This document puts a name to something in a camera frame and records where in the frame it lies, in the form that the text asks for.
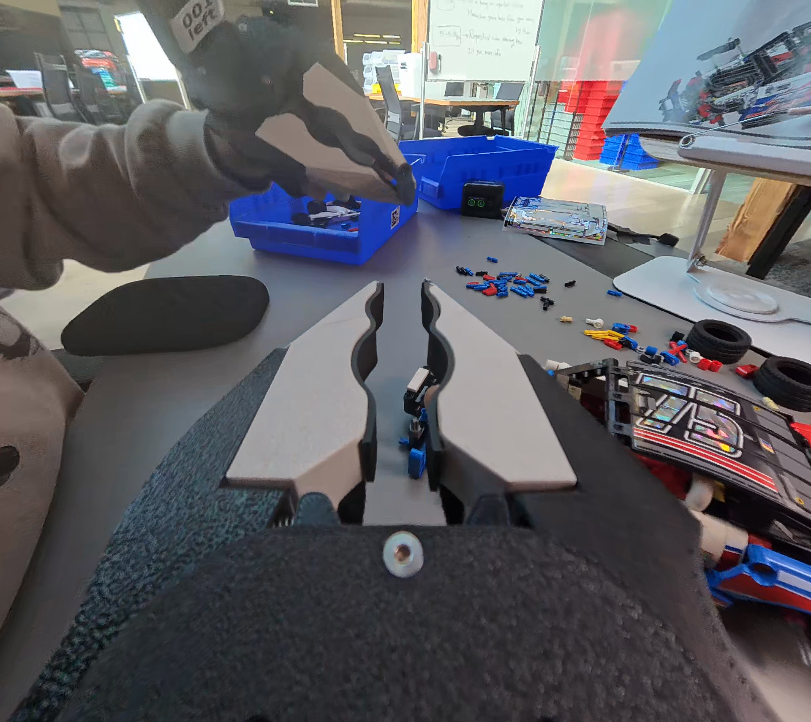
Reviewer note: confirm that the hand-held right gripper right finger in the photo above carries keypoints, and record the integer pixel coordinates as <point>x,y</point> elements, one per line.
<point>500,418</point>

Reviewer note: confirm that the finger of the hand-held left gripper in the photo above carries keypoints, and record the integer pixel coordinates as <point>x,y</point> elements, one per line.
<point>345,95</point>
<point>304,145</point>

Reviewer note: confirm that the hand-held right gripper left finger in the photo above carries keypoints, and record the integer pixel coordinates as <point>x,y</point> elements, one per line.
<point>304,411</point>

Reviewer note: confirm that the toy brick race car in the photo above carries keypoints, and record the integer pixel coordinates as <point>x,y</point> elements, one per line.
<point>697,437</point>

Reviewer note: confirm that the person's left forearm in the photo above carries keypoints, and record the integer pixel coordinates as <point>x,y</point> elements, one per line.
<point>95,196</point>

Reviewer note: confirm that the black office chair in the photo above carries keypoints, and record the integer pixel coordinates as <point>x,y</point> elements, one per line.
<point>393,101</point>

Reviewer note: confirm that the white black brick assembly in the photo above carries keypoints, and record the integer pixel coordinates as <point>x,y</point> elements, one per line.
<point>329,214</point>

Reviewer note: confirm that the blue plastic bin white label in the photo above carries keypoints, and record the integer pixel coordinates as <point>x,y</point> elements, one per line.
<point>317,240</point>

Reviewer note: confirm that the wooden top table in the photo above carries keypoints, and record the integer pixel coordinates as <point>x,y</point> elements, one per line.
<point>456,100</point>

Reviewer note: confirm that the pile of colourful small bricks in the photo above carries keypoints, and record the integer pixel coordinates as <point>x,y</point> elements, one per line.
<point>608,334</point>

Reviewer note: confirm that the written whiteboard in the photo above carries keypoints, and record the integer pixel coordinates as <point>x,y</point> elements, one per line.
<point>488,25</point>

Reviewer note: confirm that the black wrist rest pad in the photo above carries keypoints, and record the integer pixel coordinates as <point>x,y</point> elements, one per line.
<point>165,313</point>

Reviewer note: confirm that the black device green lights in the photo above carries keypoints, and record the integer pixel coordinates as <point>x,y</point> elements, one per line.
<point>483,201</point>

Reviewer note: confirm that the shiny sticker sheet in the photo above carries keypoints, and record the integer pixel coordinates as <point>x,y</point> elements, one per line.
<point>557,221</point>

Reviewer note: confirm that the white book stand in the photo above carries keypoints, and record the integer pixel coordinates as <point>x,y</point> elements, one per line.
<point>665,291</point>

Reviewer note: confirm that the black rubber toy tyre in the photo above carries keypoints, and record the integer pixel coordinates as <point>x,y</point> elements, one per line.
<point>785,383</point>
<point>719,341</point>

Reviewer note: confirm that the frosted glass partition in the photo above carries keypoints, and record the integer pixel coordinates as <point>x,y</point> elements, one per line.
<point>589,38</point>

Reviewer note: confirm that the stack of red storage bins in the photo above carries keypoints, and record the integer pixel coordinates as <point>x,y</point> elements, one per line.
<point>595,114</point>

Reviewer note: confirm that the stack of blue storage bins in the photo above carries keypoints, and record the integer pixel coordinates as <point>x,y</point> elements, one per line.
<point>627,152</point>

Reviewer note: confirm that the open instruction booklet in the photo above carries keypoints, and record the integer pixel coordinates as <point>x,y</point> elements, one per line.
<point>728,38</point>

